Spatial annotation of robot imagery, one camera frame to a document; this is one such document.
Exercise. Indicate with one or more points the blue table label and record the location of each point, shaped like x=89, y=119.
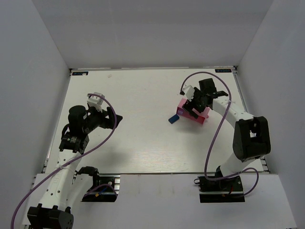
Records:
x=223, y=70
x=79, y=73

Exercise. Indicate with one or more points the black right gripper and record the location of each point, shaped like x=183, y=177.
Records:
x=194, y=103

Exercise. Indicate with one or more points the left blue table label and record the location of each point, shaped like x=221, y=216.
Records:
x=79, y=73

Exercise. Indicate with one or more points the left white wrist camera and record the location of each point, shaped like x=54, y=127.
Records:
x=95, y=101

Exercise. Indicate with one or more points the right blue table label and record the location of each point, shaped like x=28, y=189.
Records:
x=223, y=70

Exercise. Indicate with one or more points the dark blue wood block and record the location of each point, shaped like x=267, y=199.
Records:
x=173, y=119

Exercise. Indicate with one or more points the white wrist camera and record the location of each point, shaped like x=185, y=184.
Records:
x=188, y=92
x=95, y=101

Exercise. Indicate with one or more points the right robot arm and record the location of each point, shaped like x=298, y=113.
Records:
x=251, y=139

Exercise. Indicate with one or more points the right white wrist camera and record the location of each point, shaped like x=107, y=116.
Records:
x=188, y=92

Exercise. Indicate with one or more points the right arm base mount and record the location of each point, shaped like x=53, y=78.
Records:
x=221, y=191

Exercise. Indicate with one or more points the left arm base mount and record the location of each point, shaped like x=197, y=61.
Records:
x=103, y=189

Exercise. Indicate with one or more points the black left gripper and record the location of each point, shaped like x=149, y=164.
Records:
x=110, y=118

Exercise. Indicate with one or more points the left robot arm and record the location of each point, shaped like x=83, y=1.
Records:
x=68, y=186

